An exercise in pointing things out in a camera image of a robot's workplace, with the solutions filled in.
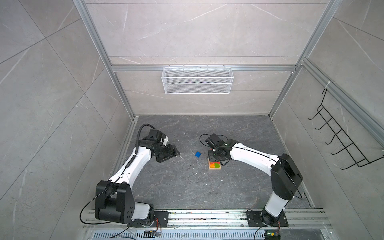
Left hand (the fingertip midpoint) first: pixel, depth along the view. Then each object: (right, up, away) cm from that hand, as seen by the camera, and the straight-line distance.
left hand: (174, 152), depth 84 cm
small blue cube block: (+14, -4, +14) cm, 20 cm away
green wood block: (+26, -9, +6) cm, 28 cm away
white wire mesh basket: (+14, +47, +17) cm, 51 cm away
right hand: (+23, -3, +5) cm, 24 cm away
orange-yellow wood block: (+23, -10, +6) cm, 26 cm away
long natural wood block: (+24, -11, +6) cm, 27 cm away
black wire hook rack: (+80, +5, -20) cm, 82 cm away
